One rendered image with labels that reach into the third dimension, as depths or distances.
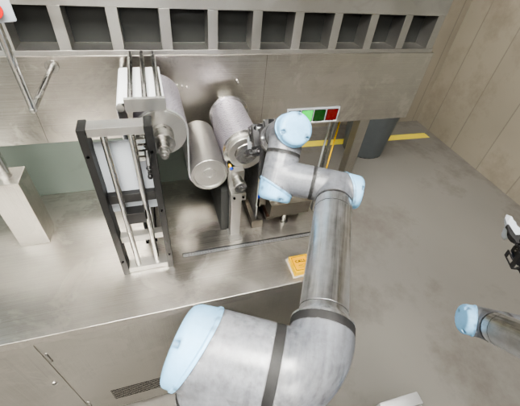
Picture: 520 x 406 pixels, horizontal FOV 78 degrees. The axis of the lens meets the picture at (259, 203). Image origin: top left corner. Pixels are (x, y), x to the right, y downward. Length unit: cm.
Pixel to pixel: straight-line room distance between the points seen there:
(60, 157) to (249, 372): 117
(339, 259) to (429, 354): 179
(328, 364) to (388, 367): 170
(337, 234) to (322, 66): 92
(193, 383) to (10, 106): 112
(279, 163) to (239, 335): 38
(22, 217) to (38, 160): 27
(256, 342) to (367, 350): 173
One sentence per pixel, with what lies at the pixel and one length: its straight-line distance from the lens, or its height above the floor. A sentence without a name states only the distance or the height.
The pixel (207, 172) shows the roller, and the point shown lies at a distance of 106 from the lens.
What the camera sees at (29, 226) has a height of 99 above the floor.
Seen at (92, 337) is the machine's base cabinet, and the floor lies 79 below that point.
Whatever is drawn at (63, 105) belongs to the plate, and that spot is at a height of 128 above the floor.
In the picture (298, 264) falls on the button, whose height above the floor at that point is 92.
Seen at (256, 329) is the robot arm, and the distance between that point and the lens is 44.
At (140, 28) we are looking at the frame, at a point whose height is 150.
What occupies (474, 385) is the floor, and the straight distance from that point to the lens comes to 235.
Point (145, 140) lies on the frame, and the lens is 82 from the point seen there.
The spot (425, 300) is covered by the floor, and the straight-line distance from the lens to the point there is 250.
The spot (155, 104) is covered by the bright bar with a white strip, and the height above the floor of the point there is 144.
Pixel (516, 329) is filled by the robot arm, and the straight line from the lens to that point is 88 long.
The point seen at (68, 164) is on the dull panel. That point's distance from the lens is 145.
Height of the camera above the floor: 183
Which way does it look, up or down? 43 degrees down
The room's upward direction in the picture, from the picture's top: 7 degrees clockwise
